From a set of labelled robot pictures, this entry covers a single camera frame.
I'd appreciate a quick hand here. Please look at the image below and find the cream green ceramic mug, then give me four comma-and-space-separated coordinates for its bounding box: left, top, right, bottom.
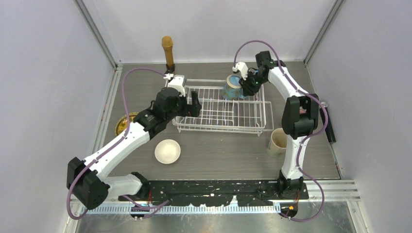
267, 128, 287, 157

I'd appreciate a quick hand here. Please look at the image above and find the white wire dish rack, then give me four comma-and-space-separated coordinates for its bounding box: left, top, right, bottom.
172, 79, 274, 135

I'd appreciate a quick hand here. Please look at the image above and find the pink ceramic mug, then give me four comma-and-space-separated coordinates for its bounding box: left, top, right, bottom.
299, 108, 306, 115

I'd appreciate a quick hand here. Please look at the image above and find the white floral bowl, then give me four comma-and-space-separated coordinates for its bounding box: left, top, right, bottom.
154, 139, 181, 164

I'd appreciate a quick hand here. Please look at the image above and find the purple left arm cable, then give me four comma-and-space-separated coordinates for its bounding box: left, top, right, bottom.
66, 67, 168, 221

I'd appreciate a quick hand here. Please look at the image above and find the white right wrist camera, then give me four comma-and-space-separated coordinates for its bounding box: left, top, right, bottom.
232, 62, 248, 80

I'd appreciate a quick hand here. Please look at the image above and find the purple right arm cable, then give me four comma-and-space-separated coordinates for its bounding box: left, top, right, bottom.
233, 40, 329, 223

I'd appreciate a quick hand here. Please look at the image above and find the blue ceramic mug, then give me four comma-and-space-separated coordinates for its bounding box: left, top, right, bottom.
222, 74, 246, 100

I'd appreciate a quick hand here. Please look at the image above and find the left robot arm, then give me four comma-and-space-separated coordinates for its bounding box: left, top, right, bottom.
67, 87, 202, 210

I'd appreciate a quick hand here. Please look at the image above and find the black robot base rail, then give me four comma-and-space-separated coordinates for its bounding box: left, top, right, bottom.
119, 180, 309, 207

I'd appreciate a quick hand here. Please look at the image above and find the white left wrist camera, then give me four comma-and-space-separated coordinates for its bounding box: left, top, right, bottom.
163, 73, 187, 97

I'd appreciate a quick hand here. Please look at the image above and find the large yellow woven plate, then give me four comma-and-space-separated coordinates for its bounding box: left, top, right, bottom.
115, 112, 138, 136

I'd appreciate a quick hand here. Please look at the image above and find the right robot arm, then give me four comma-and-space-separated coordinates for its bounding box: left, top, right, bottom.
232, 51, 319, 199

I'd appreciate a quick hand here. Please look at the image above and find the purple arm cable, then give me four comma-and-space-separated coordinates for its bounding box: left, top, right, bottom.
66, 67, 168, 221
233, 40, 329, 223

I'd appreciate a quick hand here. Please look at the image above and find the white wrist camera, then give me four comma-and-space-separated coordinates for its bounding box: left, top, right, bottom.
163, 73, 187, 97
232, 62, 248, 80

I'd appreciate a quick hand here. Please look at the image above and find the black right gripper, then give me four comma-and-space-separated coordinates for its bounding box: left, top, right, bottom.
239, 70, 267, 97

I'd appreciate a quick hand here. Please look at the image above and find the black microphone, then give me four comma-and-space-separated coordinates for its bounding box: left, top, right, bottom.
319, 101, 336, 144

